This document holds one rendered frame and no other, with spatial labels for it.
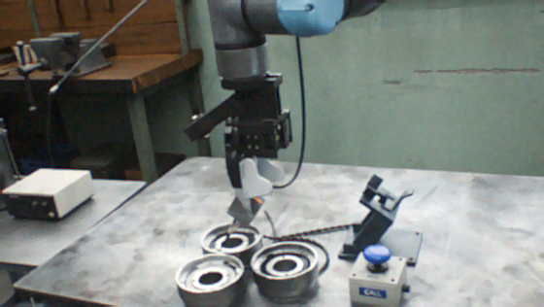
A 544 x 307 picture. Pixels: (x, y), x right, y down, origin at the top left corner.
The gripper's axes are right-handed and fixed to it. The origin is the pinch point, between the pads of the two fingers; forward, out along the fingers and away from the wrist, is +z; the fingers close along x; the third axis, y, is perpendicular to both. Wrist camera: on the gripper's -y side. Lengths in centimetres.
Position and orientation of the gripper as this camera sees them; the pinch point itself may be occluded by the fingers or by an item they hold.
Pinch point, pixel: (248, 199)
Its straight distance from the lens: 89.3
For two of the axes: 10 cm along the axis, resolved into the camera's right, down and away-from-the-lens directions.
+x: 3.4, -3.7, 8.6
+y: 9.3, 0.3, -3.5
